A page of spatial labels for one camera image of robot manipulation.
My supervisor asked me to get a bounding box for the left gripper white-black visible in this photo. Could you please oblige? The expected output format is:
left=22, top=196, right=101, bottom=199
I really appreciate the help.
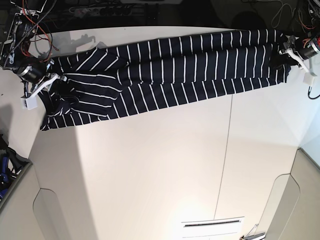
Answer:
left=268, top=35, right=315, bottom=75

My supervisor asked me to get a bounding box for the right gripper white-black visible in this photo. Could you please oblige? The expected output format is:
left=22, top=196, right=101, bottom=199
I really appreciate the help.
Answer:
left=23, top=61, right=80, bottom=103

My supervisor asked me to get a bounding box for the navy white-striped T-shirt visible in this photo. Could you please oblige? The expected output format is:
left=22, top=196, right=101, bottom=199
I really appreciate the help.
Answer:
left=39, top=29, right=289, bottom=131

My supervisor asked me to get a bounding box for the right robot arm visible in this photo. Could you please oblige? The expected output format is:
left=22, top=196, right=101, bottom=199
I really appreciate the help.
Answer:
left=0, top=0, right=68, bottom=109

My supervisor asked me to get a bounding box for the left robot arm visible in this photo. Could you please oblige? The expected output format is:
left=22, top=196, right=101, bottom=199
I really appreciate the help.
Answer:
left=270, top=0, right=320, bottom=77

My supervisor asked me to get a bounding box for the black round stool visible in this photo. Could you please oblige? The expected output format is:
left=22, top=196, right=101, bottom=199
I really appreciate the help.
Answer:
left=230, top=11, right=267, bottom=30

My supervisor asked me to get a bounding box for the white power strip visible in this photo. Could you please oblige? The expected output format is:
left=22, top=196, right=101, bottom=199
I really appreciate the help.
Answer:
left=68, top=6, right=133, bottom=18

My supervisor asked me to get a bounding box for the beige panel right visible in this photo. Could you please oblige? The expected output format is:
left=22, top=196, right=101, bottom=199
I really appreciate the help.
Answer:
left=257, top=148, right=320, bottom=240

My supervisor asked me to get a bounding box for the metal tool at bottom edge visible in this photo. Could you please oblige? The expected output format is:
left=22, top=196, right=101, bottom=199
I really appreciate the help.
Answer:
left=239, top=223, right=267, bottom=240

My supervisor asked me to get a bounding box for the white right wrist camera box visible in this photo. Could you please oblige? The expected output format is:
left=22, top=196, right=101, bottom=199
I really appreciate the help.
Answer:
left=20, top=96, right=38, bottom=110

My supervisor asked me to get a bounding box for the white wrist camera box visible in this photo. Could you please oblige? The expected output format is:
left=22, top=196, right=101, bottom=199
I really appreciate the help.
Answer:
left=20, top=96, right=38, bottom=110
left=303, top=73, right=316, bottom=87

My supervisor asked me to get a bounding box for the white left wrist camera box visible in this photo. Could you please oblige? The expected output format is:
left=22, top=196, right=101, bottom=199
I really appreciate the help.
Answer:
left=303, top=73, right=316, bottom=87

